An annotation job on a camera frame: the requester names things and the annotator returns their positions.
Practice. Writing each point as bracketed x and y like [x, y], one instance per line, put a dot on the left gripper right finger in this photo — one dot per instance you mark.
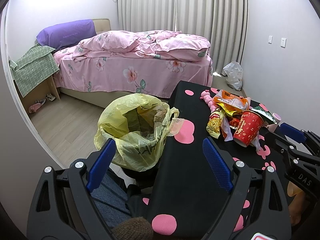
[217, 164]

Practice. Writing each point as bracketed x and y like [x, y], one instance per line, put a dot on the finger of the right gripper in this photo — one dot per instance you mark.
[292, 132]

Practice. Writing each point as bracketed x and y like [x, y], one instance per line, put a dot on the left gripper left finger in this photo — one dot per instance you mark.
[98, 163]

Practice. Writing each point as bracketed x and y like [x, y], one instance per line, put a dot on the gold noodle snack bag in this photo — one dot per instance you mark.
[215, 122]

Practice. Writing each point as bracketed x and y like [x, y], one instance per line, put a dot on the red paper cup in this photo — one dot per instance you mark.
[248, 128]

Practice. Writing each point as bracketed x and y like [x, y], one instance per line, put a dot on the orange snack bag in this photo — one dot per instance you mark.
[231, 104]

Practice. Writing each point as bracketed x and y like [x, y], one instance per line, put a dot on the yellow trash bag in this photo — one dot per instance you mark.
[139, 124]

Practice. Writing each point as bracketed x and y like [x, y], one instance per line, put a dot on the person right hand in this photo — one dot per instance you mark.
[296, 206]

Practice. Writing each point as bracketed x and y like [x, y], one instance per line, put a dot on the pink cylindrical cup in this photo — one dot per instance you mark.
[277, 119]

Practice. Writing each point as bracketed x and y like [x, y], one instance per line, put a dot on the blue jeans leg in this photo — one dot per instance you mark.
[110, 199]

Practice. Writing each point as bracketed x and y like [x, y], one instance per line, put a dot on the black table cloth pink spots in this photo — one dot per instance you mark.
[186, 201]

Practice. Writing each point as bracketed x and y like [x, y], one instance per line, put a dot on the pink caterpillar toy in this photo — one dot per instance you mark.
[206, 97]

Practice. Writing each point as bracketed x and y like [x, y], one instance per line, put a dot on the sneaker under nightstand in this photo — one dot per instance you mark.
[50, 97]

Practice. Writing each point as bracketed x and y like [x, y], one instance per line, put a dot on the pink slipper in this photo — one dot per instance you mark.
[34, 108]

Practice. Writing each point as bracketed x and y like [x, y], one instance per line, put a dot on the white plastic bag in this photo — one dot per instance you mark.
[234, 74]

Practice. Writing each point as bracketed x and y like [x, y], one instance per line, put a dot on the wooden nightstand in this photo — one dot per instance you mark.
[39, 92]

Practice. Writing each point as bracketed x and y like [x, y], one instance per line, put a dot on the pink floral bed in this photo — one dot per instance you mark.
[150, 62]

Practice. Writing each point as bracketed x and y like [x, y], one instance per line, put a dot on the green checkered cloth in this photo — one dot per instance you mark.
[36, 65]

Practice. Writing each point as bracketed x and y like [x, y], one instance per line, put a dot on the purple pillow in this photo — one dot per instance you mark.
[66, 34]

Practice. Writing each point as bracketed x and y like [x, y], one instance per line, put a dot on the beige headboard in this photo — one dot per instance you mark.
[102, 25]

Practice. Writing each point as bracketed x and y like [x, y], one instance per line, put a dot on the beige curtain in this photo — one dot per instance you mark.
[222, 22]

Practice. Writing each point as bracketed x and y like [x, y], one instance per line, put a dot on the white wall socket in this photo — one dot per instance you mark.
[283, 42]

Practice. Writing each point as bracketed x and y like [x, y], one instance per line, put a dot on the white wall switch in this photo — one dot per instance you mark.
[270, 38]

